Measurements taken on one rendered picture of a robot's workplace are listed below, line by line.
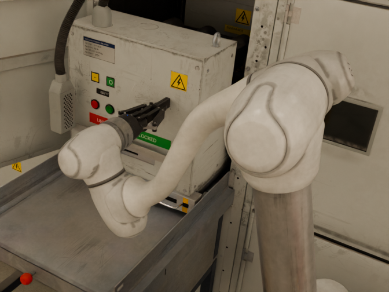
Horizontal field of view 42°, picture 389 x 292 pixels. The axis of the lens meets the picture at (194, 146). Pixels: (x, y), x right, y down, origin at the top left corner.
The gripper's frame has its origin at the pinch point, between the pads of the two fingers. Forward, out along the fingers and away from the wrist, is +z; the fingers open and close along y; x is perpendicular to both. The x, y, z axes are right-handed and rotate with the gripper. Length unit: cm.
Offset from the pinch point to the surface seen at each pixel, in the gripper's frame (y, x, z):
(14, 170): -93, -71, 25
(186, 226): 13.9, -36.5, -3.3
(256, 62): 17.6, 10.4, 26.9
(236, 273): 23, -75, 27
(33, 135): -57, -32, 4
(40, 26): -56, 10, 10
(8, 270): -89, -123, 12
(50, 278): -8, -40, -41
